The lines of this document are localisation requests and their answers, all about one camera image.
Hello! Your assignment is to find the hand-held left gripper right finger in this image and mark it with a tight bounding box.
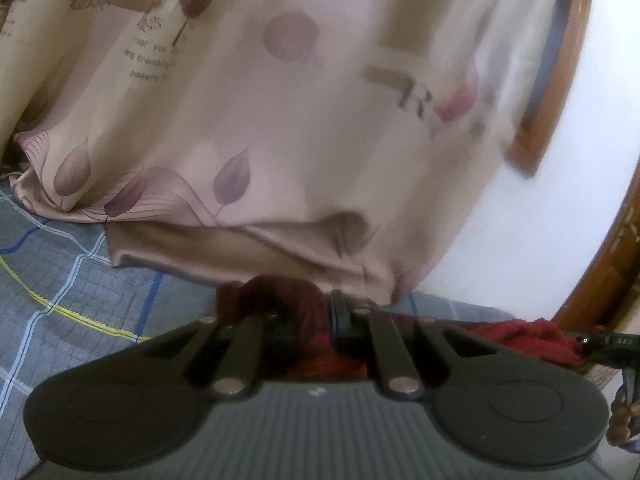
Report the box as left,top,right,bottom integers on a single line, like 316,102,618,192
330,289,484,403

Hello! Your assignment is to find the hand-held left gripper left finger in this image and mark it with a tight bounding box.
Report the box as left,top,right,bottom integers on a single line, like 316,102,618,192
171,310,281,404

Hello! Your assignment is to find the dark red knit sweater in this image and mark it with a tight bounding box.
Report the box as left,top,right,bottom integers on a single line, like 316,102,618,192
215,274,587,384

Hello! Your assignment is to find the person's right hand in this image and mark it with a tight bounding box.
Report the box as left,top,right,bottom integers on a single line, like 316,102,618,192
607,374,640,447

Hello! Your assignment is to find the grey plaid bed sheet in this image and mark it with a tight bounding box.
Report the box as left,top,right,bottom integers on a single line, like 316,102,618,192
0,179,521,480

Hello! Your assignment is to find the beige leaf print curtain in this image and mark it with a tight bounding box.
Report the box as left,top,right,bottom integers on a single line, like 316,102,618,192
0,0,577,307

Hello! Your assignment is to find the brown wooden window frame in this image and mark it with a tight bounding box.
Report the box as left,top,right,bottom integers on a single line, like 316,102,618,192
504,0,599,179

